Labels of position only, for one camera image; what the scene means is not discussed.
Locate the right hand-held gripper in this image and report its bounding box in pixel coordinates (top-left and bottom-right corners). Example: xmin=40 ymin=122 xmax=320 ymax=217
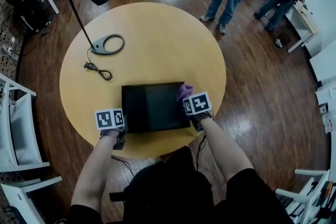
xmin=181 ymin=91 xmax=214 ymax=132

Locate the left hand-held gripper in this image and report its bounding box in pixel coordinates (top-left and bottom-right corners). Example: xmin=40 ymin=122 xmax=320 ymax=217
xmin=94 ymin=108 xmax=129 ymax=151

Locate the black rectangular tray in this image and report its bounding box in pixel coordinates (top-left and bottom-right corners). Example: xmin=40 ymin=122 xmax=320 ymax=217
xmin=121 ymin=81 xmax=191 ymax=134

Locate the person's left forearm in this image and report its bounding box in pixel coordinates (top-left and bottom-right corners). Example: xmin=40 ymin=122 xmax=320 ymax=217
xmin=70 ymin=129 xmax=121 ymax=212

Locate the person's right forearm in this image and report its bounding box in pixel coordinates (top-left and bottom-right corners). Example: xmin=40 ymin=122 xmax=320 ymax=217
xmin=193 ymin=112 xmax=255 ymax=182

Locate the round yellow wooden table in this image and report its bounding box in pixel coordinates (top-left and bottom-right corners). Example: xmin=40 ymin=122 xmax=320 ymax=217
xmin=59 ymin=2 xmax=227 ymax=160

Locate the person's black clothing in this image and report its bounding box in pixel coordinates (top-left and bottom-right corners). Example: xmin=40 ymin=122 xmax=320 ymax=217
xmin=54 ymin=146 xmax=295 ymax=224

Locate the white metal shelf rack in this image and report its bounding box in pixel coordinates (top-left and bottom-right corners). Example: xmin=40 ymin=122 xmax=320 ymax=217
xmin=0 ymin=72 xmax=64 ymax=224

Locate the white cabinet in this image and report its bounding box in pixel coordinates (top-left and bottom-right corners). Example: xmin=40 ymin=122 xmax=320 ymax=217
xmin=309 ymin=39 xmax=336 ymax=134

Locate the white light-wood desk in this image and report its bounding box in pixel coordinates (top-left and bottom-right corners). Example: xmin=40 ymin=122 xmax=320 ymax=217
xmin=285 ymin=2 xmax=320 ymax=54

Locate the white shelf with books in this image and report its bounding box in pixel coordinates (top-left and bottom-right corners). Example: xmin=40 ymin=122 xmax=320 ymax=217
xmin=275 ymin=169 xmax=336 ymax=224

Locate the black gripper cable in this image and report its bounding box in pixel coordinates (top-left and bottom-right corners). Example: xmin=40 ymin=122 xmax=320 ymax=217
xmin=195 ymin=134 xmax=207 ymax=172
xmin=111 ymin=155 xmax=136 ymax=178

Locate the black lamp power cable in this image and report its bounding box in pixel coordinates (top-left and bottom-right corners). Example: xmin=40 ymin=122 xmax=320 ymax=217
xmin=83 ymin=48 xmax=113 ymax=81

